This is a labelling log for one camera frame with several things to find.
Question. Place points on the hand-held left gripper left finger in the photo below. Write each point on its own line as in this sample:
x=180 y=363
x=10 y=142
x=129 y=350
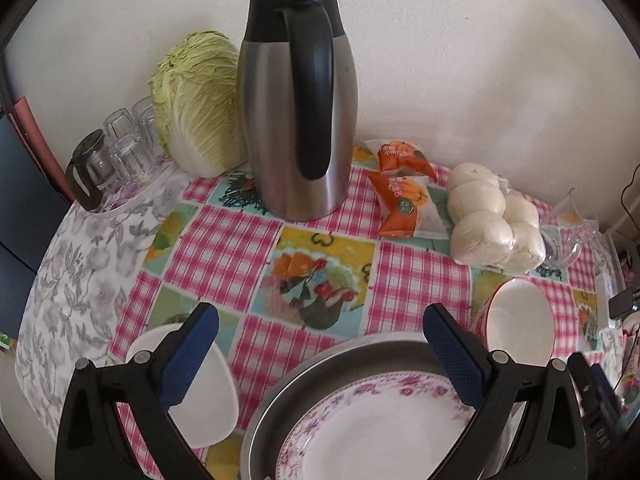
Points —
x=187 y=360

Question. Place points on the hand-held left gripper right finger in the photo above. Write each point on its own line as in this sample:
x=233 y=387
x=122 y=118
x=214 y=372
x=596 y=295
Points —
x=452 y=355

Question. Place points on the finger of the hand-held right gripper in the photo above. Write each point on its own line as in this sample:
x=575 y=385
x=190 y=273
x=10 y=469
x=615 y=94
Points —
x=580 y=380
x=607 y=395

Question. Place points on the plain white bowl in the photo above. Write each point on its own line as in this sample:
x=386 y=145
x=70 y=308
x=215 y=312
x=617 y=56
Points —
x=210 y=410

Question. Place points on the white bowl strawberry print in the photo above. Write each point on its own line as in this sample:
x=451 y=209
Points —
x=520 y=320

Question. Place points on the stainless steel basin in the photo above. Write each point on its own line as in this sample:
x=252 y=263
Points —
x=270 y=410

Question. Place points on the round plate pink floral rim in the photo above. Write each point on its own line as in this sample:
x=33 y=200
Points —
x=375 y=435

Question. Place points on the black charger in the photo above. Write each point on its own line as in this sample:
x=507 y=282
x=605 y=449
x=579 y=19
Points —
x=622 y=302

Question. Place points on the white power strip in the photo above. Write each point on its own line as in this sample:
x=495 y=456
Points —
x=607 y=285

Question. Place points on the bag of steamed buns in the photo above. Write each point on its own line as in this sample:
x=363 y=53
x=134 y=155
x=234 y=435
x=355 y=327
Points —
x=480 y=230

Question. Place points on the pink checked tablecloth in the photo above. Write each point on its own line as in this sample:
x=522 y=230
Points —
x=240 y=240

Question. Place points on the grey floral cloth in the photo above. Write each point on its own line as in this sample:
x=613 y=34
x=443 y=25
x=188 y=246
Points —
x=75 y=285

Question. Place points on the clear glass mug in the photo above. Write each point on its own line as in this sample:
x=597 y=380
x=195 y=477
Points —
x=565 y=240

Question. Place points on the orange snack packet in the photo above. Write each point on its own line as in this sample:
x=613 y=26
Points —
x=407 y=207
x=400 y=160

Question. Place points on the green printed box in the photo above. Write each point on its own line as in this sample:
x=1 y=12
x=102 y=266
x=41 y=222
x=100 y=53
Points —
x=6 y=342

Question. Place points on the dark cabinet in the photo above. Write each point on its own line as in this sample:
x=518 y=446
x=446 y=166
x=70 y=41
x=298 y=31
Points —
x=20 y=240

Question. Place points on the clear drinking glass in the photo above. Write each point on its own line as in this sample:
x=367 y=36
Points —
x=119 y=125
x=146 y=125
x=132 y=157

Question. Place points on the glass teapot dark lid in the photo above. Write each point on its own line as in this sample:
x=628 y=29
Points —
x=90 y=170

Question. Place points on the stainless steel thermos jug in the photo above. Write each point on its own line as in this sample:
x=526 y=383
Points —
x=270 y=135

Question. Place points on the napa cabbage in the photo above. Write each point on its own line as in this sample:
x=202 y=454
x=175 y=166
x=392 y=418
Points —
x=200 y=105

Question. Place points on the pink board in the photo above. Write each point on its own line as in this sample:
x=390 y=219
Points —
x=37 y=140

